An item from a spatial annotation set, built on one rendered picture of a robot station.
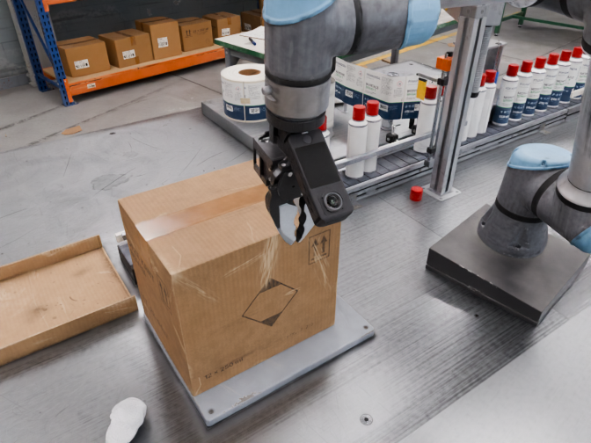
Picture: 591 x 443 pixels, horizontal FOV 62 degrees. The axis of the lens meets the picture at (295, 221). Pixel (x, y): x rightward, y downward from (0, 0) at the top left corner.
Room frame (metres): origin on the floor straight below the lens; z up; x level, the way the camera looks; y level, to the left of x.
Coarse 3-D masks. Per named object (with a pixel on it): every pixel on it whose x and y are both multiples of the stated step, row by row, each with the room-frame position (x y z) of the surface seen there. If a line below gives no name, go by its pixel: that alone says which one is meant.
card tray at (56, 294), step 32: (32, 256) 0.87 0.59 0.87; (64, 256) 0.91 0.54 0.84; (96, 256) 0.92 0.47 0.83; (0, 288) 0.80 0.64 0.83; (32, 288) 0.80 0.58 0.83; (64, 288) 0.80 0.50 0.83; (96, 288) 0.80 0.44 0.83; (0, 320) 0.71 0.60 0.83; (32, 320) 0.71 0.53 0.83; (64, 320) 0.71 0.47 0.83; (96, 320) 0.70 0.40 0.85; (0, 352) 0.60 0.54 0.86; (32, 352) 0.63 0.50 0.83
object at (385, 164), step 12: (564, 108) 1.74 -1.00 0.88; (528, 120) 1.63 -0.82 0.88; (492, 132) 1.53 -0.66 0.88; (384, 156) 1.35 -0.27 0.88; (396, 156) 1.35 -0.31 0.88; (408, 156) 1.35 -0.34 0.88; (420, 156) 1.35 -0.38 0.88; (384, 168) 1.27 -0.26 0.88; (396, 168) 1.27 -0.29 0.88; (348, 180) 1.20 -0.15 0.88; (360, 180) 1.20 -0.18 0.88; (132, 264) 0.83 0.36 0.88
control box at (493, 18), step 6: (492, 6) 1.23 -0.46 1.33; (498, 6) 1.23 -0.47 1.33; (450, 12) 1.31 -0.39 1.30; (456, 12) 1.26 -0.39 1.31; (492, 12) 1.23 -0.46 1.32; (498, 12) 1.23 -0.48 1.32; (456, 18) 1.25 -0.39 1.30; (486, 18) 1.23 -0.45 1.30; (492, 18) 1.23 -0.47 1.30; (498, 18) 1.23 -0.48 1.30; (486, 24) 1.23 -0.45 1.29; (492, 24) 1.23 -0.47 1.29; (498, 24) 1.23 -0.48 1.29
